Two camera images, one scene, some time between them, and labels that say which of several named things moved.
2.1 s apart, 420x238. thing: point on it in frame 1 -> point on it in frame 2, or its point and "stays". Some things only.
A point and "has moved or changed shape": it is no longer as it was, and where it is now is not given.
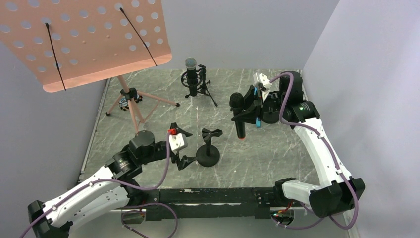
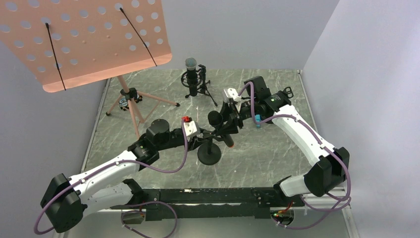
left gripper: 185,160 -> 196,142
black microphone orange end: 236,102 has moved or changed shape
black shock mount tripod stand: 202,85 stays
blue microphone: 258,122 stays
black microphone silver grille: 190,64 stays
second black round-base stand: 271,113 stays
